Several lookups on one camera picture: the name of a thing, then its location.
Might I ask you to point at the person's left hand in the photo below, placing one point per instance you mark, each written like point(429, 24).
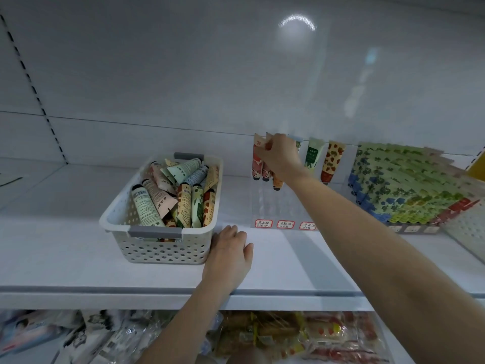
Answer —
point(227, 261)

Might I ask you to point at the person's right hand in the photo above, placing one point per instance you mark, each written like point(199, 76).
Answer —
point(282, 157)

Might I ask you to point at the white perforated plastic basket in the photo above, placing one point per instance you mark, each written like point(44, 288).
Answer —
point(470, 231)
point(163, 246)

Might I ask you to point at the pile of pale hand cream tubes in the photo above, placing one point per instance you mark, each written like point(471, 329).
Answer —
point(178, 193)

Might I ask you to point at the row of hand cream tubes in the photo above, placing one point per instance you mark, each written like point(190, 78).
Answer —
point(401, 182)

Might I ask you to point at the white metal shelf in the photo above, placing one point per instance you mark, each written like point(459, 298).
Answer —
point(68, 254)

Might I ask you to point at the person's left forearm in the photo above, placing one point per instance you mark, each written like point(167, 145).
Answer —
point(182, 329)

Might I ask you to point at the person's right forearm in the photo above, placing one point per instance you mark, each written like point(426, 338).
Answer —
point(394, 261)

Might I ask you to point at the clear divider tray with labels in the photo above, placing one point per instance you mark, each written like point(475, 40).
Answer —
point(263, 223)

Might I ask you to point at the pile of snack packets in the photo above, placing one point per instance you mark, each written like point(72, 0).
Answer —
point(288, 337)

